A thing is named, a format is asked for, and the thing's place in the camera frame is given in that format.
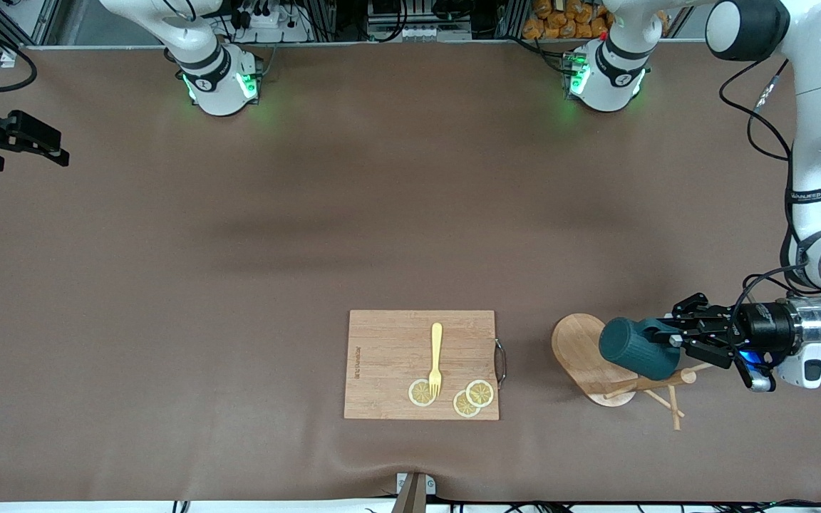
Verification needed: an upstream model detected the dark teal mug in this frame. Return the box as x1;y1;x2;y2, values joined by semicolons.
599;317;683;381

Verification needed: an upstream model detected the wooden cup rack with pegs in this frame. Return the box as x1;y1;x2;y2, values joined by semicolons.
551;313;714;431

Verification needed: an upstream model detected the brown table cover mat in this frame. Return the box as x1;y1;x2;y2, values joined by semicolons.
0;39;821;503

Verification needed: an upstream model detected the white power strip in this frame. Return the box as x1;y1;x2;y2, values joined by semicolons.
229;6;311;43

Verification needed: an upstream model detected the yellow plastic fork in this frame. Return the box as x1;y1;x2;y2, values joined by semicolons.
428;322;445;400

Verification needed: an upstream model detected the wooden cutting board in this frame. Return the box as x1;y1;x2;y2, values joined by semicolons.
344;309;508;421

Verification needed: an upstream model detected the grey equipment with connectors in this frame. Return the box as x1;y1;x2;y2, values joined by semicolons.
364;0;475;42

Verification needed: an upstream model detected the aluminium frame profile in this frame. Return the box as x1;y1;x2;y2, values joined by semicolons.
0;0;62;68

